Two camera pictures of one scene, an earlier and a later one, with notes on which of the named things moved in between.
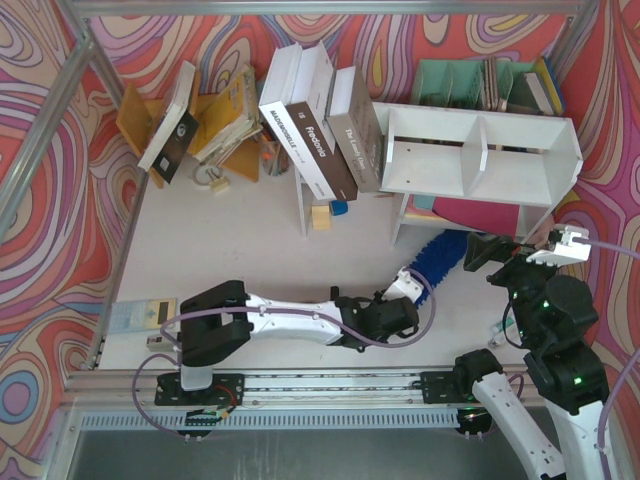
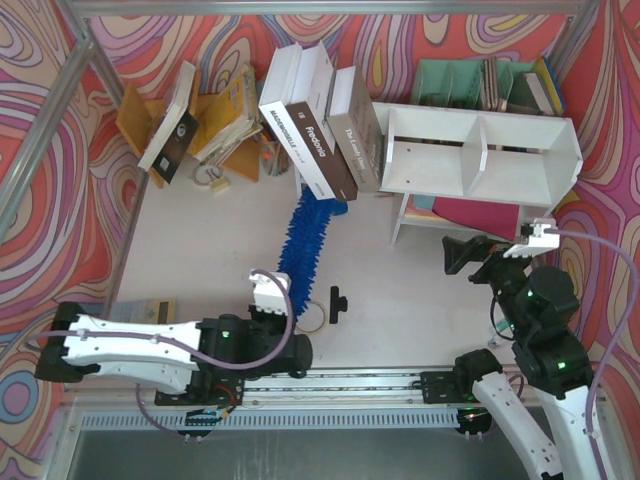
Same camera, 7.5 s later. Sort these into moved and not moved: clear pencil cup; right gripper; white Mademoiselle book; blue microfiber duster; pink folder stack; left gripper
Moved: left gripper; blue microfiber duster
Not moved: white Mademoiselle book; right gripper; clear pencil cup; pink folder stack
